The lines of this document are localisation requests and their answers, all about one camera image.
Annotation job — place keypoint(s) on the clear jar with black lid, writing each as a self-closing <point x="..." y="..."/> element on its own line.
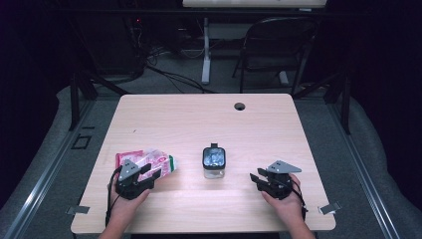
<point x="214" y="159"/>

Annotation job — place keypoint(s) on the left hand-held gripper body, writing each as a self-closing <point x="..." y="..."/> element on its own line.
<point x="127" y="186"/>

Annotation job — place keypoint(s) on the dark computer case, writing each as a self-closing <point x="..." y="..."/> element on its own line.
<point x="112" y="46"/>

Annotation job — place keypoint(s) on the grey tape piece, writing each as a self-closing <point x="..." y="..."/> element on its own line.
<point x="329" y="208"/>
<point x="78" y="209"/>

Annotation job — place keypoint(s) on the black metal stand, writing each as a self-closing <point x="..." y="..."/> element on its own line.
<point x="346" y="106"/>
<point x="74" y="99"/>

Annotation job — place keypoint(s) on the pink and white plastic bag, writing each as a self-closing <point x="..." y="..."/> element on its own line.
<point x="159" y="161"/>

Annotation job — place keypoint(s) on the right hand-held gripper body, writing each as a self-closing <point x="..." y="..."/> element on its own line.
<point x="278" y="186"/>

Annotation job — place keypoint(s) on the person's left hand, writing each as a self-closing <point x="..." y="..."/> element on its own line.
<point x="124" y="206"/>

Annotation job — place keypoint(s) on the black folding chair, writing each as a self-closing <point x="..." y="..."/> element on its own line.
<point x="277" y="43"/>

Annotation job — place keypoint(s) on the aluminium floor rail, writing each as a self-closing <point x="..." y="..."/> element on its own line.
<point x="365" y="176"/>
<point x="43" y="176"/>

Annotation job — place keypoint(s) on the white desk top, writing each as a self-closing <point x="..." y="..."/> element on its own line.
<point x="252" y="3"/>

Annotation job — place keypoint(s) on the white desk leg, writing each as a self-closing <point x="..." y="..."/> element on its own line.
<point x="206" y="59"/>

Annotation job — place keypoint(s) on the person's right hand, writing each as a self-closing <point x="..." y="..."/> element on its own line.
<point x="288" y="207"/>

